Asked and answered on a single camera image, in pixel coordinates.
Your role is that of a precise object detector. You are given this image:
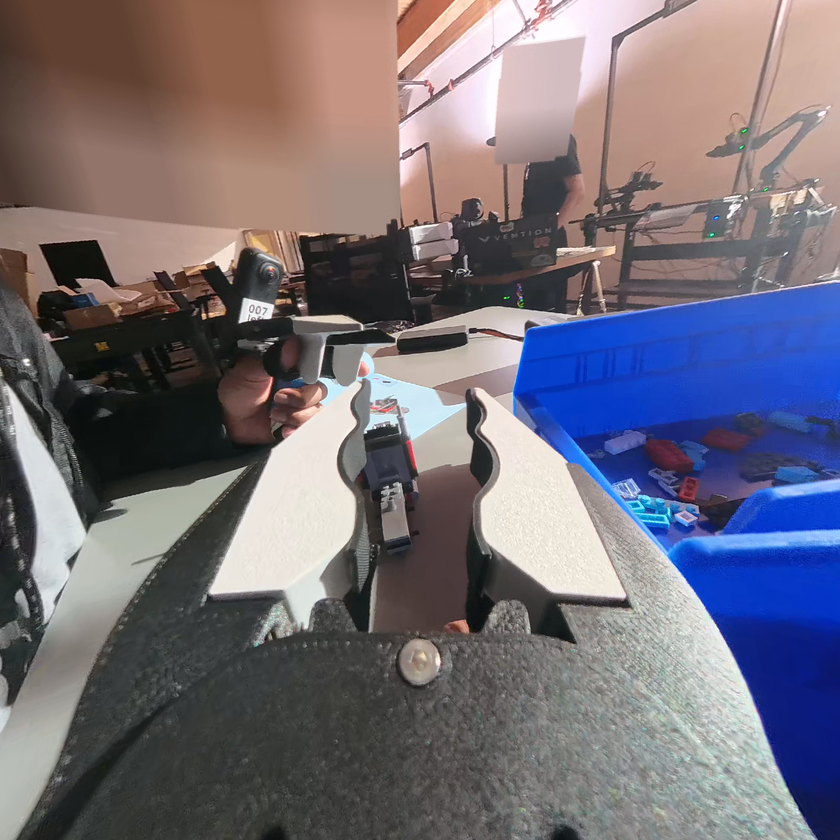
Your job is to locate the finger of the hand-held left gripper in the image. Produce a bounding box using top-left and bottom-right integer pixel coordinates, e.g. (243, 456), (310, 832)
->
(328, 343), (371, 387)
(292, 316), (364, 338)

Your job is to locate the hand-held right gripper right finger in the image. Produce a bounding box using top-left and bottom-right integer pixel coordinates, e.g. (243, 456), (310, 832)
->
(463, 387), (629, 635)

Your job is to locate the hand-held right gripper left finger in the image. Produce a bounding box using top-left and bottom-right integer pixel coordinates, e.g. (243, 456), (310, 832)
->
(209, 379), (378, 632)

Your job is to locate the toy brick truck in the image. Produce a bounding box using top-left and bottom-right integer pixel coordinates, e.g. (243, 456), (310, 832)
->
(356, 402), (421, 556)

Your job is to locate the person's left forearm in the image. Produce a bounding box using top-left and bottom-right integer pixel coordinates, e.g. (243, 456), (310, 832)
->
(66, 384), (263, 483)

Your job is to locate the person's left hand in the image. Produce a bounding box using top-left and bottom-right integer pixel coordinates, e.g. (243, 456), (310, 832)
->
(218, 354), (329, 448)

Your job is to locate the black power adapter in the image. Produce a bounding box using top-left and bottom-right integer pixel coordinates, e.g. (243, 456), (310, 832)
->
(396, 325), (471, 354)

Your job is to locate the light blue instruction booklet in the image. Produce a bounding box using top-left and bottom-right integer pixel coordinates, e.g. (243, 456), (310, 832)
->
(364, 373), (468, 437)

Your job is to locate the pile of loose toy bricks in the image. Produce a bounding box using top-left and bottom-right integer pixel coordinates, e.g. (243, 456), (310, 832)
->
(587, 410), (840, 532)

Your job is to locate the black flat panel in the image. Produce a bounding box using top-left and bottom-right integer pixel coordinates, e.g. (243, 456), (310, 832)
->
(39, 241), (120, 290)

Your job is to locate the blue bin with white card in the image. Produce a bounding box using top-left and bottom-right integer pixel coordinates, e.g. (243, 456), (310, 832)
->
(513, 281), (840, 555)

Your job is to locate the black laptop with stickers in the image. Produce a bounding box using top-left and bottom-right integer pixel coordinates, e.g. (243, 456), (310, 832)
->
(459, 213), (560, 275)

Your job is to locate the black metal workbench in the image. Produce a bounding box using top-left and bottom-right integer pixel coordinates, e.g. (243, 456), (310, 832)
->
(571, 187), (840, 293)

